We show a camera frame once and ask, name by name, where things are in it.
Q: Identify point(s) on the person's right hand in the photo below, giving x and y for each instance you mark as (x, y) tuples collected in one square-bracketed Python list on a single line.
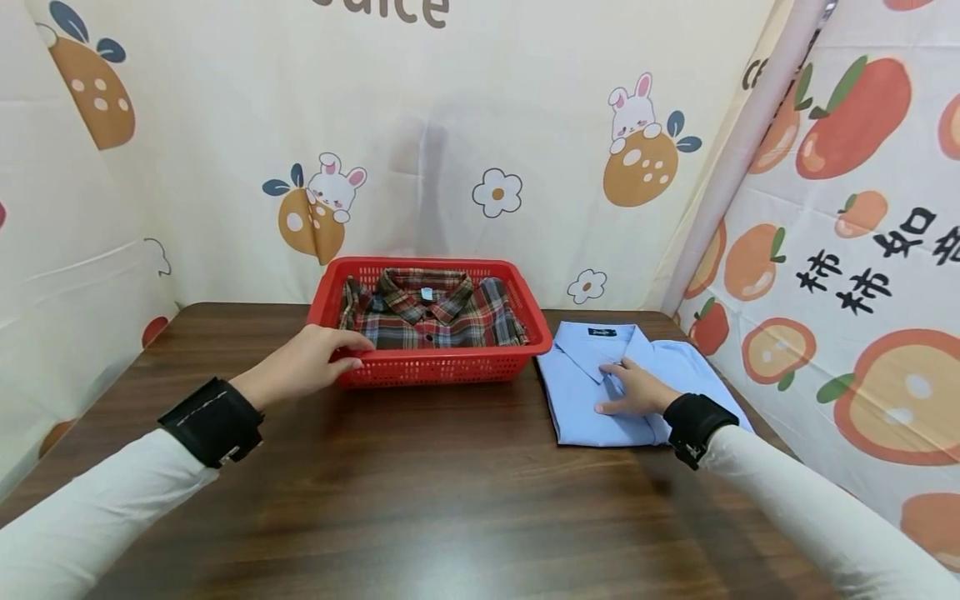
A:
[(645, 393)]

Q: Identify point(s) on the person's left hand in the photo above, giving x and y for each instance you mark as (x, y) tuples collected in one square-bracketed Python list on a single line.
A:
[(296, 362)]

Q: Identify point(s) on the person's right fingers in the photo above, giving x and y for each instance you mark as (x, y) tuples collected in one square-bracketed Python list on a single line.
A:
[(634, 369)]

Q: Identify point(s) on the person's right thumb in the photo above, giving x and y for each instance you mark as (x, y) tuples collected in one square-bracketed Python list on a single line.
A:
[(613, 407)]

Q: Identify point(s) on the person's right index finger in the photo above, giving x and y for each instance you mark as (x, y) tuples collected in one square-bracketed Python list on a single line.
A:
[(615, 369)]

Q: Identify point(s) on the person's left index finger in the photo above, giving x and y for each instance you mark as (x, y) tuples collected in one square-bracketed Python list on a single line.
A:
[(349, 339)]

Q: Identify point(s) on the person's left thumb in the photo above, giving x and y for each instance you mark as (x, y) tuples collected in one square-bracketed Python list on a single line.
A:
[(348, 365)]

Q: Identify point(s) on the red plastic basket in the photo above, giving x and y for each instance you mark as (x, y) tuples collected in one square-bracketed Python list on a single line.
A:
[(442, 367)]

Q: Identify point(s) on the light blue folded shirt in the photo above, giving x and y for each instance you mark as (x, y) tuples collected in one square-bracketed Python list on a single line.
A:
[(577, 383)]

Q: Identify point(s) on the black wrist band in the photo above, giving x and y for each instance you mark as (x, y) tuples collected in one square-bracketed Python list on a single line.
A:
[(697, 425), (214, 421)]

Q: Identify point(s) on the plaid folded shirt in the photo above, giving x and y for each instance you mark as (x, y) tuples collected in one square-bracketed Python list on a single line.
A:
[(442, 321)]

